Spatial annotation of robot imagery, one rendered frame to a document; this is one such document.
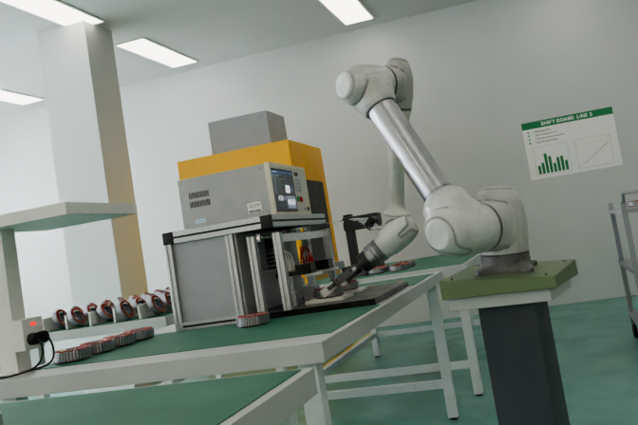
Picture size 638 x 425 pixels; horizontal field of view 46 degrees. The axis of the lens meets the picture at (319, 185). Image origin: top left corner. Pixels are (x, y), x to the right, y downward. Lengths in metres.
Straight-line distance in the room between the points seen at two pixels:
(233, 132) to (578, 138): 3.52
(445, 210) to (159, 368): 0.93
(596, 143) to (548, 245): 1.14
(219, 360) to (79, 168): 5.11
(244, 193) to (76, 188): 4.19
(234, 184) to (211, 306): 0.47
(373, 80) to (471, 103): 5.67
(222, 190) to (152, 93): 6.50
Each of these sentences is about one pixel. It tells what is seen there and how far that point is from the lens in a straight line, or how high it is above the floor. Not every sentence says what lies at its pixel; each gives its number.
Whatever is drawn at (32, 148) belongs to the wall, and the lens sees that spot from 10.21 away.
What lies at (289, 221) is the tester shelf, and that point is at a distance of 2.83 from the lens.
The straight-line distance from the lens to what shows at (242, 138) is 7.00.
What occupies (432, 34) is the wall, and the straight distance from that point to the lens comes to 8.33.
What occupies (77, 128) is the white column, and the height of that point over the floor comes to 2.35.
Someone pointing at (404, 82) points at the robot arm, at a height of 1.49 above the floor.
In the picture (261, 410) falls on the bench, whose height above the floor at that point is 0.74.
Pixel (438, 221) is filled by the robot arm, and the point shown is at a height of 0.99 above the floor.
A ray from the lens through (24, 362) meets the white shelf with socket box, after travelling 2.37.
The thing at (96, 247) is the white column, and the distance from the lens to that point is 6.81.
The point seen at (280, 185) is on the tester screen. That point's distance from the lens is 2.89.
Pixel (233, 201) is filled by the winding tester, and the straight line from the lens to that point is 2.86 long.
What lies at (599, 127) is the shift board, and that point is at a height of 1.71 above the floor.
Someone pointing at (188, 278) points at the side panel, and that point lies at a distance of 2.81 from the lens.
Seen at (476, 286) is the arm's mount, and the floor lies 0.78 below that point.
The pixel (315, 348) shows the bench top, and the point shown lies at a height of 0.73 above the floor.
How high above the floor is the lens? 0.98
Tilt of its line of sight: 5 degrees up
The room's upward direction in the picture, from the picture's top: 9 degrees counter-clockwise
